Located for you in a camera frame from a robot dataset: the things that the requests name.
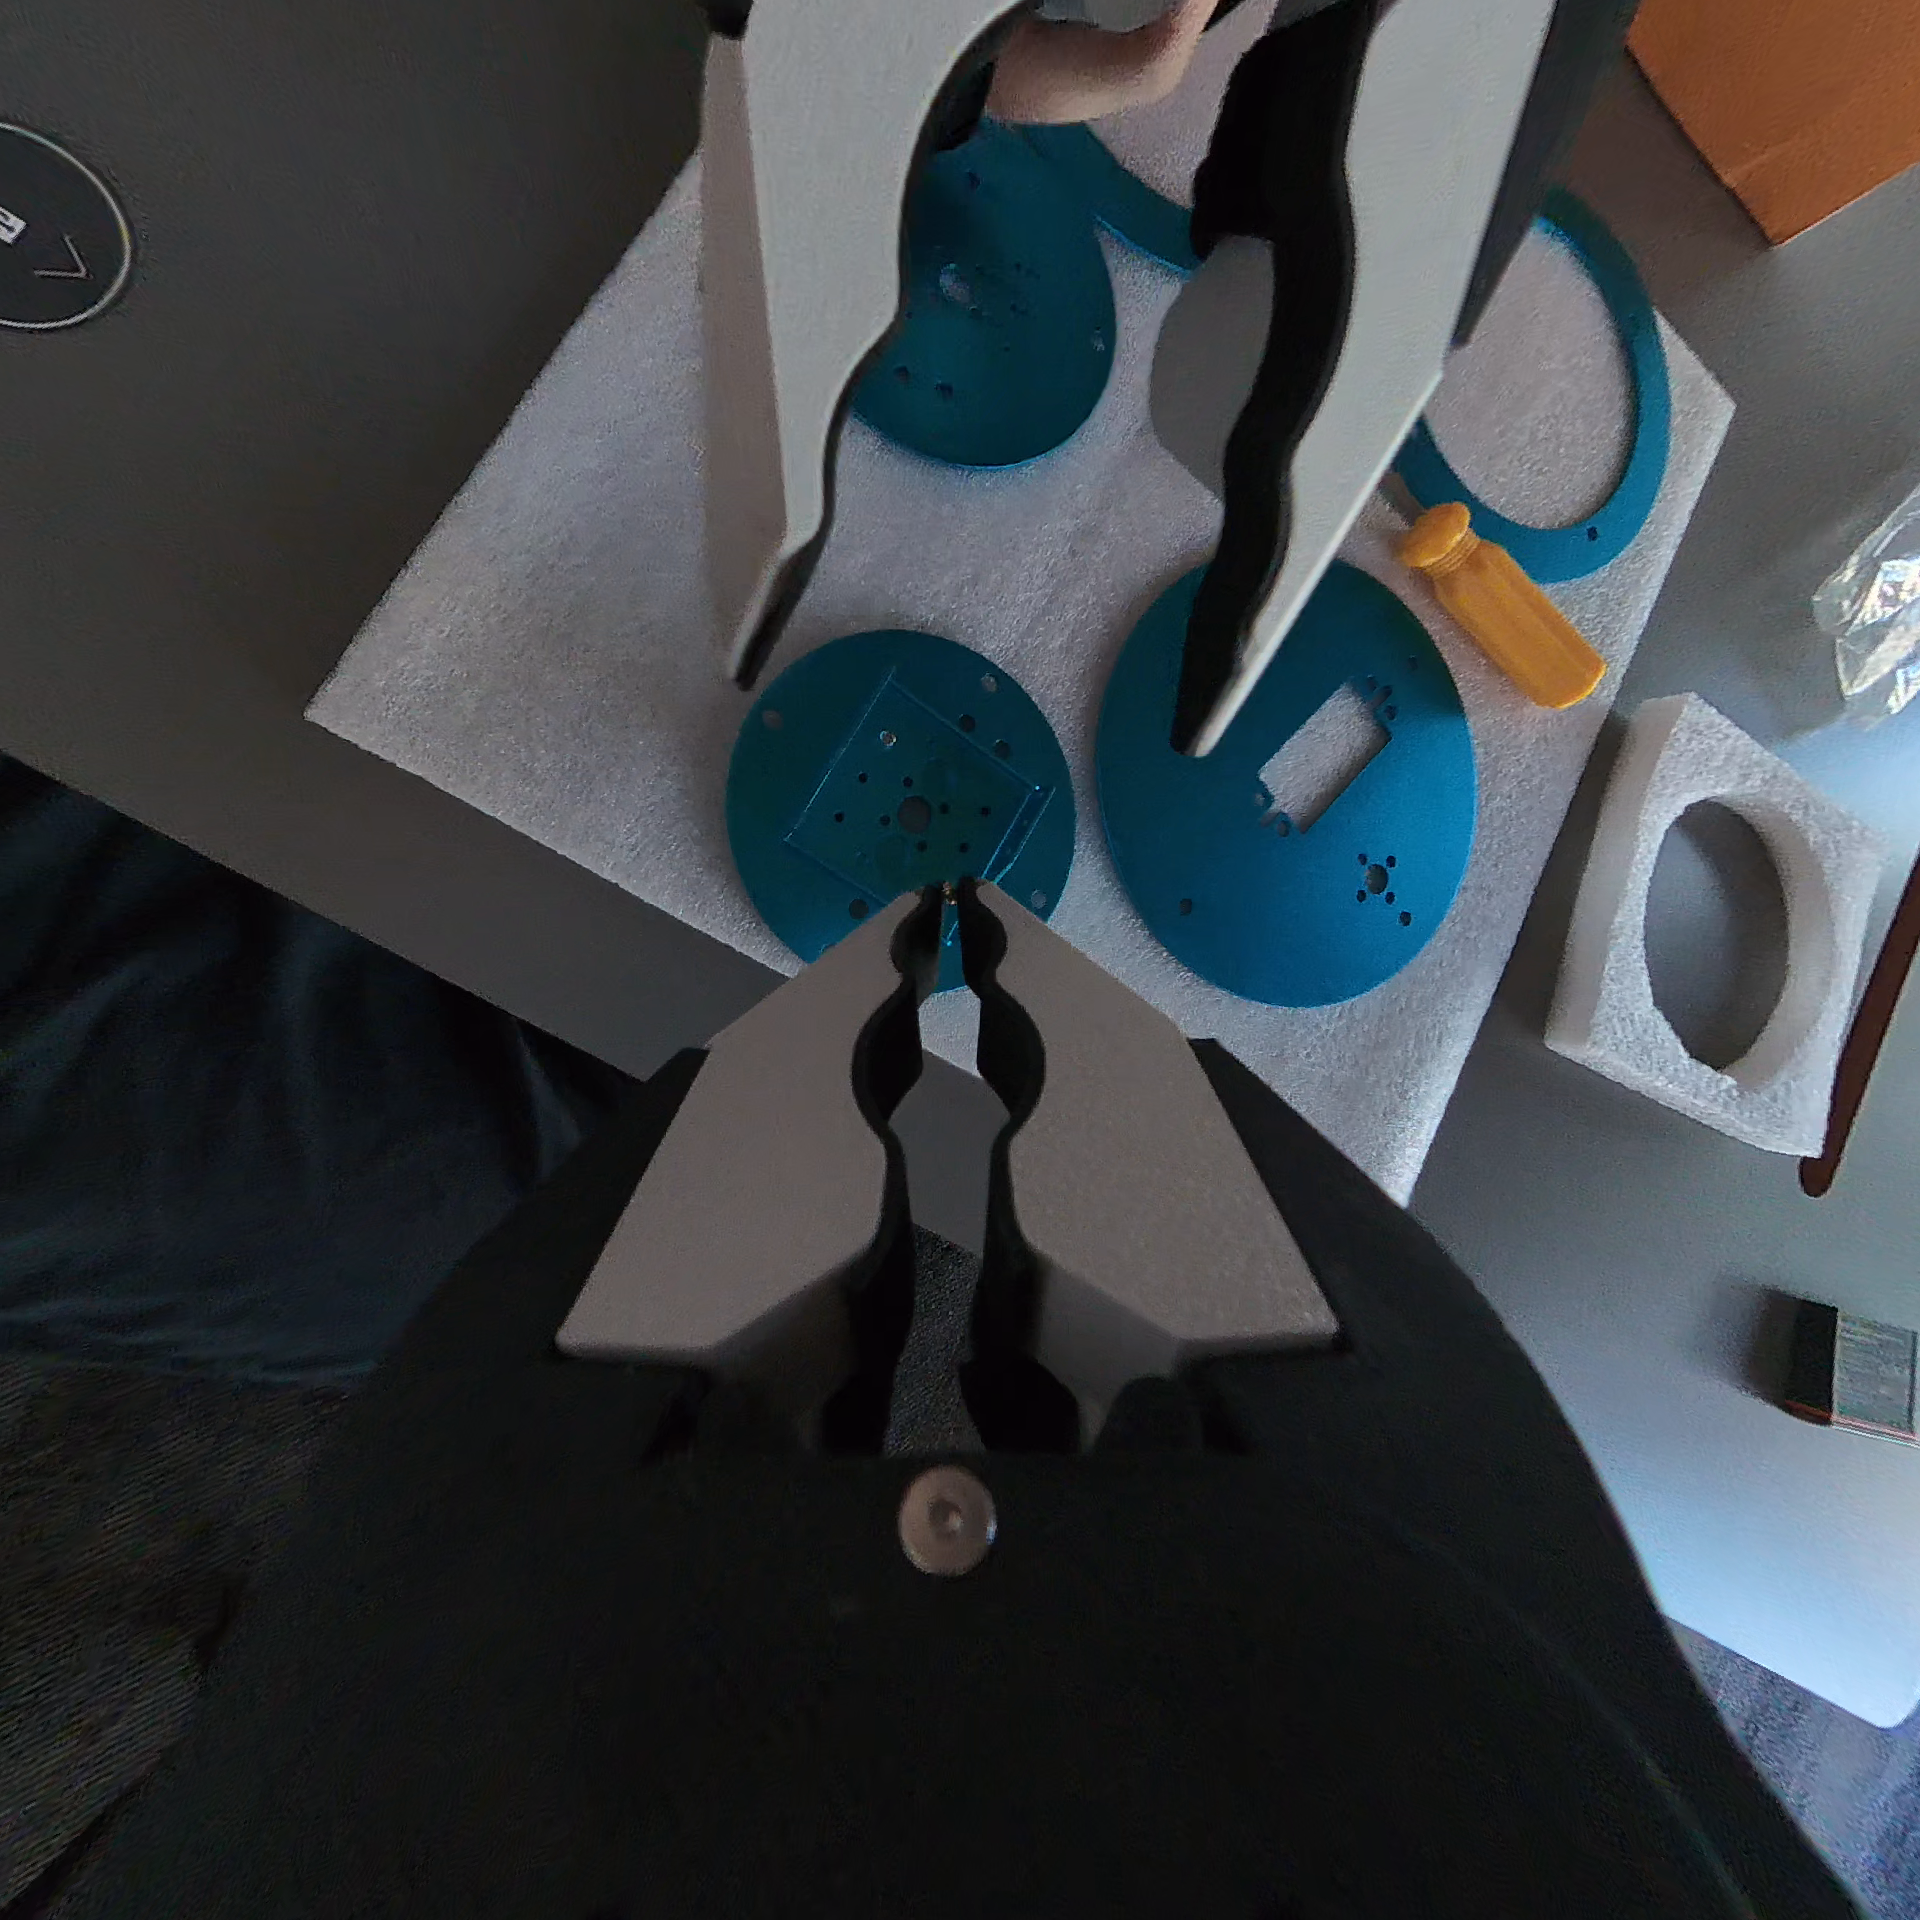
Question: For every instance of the person's left hand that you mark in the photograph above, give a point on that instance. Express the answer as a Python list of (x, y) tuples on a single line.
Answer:
[(1096, 80)]

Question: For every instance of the white foam sheet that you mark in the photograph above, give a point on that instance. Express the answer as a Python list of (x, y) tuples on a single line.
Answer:
[(571, 607)]

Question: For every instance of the blue square metal bracket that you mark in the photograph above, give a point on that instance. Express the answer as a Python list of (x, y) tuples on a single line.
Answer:
[(992, 786)]

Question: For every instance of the large blue disc rectangular hole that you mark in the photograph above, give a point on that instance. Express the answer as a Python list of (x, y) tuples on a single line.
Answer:
[(1282, 931)]

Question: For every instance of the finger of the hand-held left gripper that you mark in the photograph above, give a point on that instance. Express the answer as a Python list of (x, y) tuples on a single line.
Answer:
[(1397, 306), (825, 227)]

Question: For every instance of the person's dark trousers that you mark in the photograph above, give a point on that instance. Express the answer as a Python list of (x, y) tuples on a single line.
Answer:
[(228, 1056)]

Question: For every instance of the white foam block round hole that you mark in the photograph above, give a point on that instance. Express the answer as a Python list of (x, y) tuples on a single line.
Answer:
[(1599, 980)]

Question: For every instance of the small plain blue disc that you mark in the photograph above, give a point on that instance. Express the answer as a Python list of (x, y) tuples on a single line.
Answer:
[(1038, 410)]

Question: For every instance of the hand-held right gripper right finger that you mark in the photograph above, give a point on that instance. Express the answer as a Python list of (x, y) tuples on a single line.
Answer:
[(1176, 1207)]

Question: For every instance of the small dark box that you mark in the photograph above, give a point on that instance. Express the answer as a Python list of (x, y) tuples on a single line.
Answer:
[(1867, 1370)]

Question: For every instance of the round desk grommet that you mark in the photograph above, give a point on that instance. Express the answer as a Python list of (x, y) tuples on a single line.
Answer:
[(62, 227)]

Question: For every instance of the clear plastic bag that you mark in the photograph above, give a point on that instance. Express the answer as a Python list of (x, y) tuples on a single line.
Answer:
[(1876, 607)]

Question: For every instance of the cardboard box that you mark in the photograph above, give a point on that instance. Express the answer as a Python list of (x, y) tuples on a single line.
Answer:
[(1805, 111)]

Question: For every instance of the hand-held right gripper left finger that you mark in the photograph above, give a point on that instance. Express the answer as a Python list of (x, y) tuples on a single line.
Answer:
[(720, 1207)]

